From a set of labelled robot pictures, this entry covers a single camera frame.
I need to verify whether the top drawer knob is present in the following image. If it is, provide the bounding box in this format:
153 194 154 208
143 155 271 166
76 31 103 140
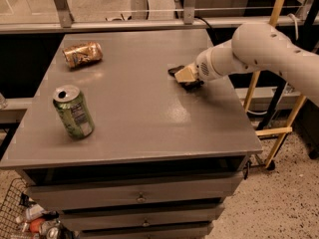
137 192 147 203

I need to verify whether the drawer knob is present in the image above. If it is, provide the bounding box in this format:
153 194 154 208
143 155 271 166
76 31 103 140
142 219 150 227
137 192 147 203

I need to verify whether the crushed gold can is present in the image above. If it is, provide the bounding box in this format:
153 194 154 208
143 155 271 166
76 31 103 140
63 42 103 69

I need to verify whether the yellow wooden easel frame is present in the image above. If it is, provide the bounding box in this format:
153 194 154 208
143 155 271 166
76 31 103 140
243 0 306 169

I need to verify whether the green soda can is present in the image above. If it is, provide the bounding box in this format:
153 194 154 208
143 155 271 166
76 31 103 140
53 85 95 139

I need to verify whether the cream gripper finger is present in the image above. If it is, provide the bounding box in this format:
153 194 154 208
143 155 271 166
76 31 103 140
174 63 199 83

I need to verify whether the wire basket with items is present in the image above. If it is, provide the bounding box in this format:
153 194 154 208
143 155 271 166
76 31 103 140
0 178 74 239

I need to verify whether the metal railing frame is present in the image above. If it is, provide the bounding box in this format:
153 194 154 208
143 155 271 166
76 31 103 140
0 0 314 34

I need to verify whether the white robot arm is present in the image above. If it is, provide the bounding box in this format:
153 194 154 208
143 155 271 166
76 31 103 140
173 23 319 106

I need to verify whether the black rxbar chocolate wrapper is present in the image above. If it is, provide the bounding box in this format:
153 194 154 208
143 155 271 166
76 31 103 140
167 64 203 91

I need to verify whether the grey drawer cabinet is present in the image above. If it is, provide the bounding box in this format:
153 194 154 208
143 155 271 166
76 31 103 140
1 30 261 239

